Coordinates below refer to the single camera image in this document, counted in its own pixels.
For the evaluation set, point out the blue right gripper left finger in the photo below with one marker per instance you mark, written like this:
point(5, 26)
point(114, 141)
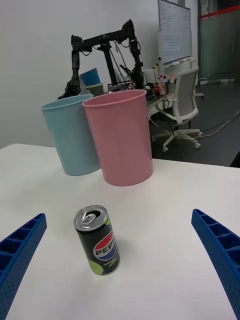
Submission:
point(17, 255)

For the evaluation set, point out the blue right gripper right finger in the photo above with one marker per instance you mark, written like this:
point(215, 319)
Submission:
point(220, 245)

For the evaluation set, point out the black drink can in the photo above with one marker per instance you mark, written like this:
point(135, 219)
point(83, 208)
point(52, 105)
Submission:
point(100, 247)

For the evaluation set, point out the pale blue plastic bin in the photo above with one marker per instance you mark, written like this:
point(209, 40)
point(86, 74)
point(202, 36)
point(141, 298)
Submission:
point(67, 137)

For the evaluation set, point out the pink plastic bin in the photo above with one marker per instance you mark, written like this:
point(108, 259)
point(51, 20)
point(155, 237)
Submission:
point(122, 140)

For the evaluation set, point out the white office chair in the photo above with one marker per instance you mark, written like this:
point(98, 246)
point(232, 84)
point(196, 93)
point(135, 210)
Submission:
point(186, 100)

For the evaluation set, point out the grey desk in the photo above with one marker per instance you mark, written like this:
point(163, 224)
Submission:
point(157, 98)

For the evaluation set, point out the white bottle with red cap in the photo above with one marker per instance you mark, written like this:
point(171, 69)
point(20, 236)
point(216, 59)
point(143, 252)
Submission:
point(162, 86)

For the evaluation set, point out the small green bin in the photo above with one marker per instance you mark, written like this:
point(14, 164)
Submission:
point(96, 88)

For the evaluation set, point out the small blue bin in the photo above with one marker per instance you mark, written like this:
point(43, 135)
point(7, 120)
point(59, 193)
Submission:
point(90, 77)

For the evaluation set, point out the black tripod rig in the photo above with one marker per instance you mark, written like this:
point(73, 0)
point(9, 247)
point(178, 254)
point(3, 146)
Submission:
point(109, 60)

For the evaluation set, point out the whiteboard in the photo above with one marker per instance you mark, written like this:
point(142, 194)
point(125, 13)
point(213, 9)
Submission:
point(173, 30)

